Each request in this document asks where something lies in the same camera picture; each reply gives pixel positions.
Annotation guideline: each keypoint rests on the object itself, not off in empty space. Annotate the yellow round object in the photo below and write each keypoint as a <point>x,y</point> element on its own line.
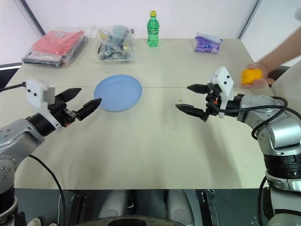
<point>251,76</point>

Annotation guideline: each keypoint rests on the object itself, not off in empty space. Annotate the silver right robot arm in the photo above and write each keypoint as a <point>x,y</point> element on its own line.
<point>279,131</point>

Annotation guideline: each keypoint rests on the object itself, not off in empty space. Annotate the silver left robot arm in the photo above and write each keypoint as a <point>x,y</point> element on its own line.
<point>16,136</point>

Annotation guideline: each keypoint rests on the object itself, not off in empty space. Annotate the green plastic soda bottle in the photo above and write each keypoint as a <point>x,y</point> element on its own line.
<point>153,30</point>

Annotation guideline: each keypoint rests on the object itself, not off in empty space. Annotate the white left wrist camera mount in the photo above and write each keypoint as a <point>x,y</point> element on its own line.
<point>35,90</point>

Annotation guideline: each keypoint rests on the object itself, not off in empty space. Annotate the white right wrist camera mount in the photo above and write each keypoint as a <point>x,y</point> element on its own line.
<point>223,78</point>

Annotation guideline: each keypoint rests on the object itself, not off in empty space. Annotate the light blue plastic plate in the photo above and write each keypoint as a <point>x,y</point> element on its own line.
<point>118,93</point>

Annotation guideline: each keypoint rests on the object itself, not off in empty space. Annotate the bagged red and grey cloths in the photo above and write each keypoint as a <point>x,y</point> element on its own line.
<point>56,46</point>

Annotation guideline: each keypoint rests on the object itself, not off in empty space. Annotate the black furniture with white edge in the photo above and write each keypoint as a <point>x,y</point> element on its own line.
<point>7,75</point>

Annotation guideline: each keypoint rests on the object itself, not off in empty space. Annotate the grey wall frame bar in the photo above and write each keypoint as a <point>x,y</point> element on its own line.
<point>249,18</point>

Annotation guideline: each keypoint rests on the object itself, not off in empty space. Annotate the person's bare forearm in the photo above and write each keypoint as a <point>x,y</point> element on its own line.
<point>282,49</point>

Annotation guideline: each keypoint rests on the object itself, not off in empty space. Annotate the person's bare hand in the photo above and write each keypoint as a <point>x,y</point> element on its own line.
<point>257,83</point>

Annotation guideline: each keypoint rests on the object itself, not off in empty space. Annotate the grey rounded robot leg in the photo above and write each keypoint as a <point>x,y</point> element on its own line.
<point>115,204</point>
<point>179,206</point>

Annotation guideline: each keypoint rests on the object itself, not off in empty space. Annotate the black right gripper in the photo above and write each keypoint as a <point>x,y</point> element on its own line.
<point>212,107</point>

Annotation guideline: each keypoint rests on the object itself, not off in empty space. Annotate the purple tissue pack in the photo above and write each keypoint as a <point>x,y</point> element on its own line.
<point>207,44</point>

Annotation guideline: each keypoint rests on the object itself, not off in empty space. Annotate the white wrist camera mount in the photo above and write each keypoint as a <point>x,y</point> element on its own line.
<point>223,78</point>
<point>35,90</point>

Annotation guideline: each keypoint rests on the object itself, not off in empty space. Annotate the dark round base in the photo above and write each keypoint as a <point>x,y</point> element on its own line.
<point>131,221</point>

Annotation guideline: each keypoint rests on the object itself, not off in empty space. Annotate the clear bag of mixed items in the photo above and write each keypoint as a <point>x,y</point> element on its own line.
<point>116,43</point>

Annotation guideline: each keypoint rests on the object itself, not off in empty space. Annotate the dark wall frame bar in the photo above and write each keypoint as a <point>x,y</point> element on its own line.
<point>33,17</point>

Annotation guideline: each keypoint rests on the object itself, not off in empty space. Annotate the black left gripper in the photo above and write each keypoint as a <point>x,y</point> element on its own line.
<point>61,113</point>

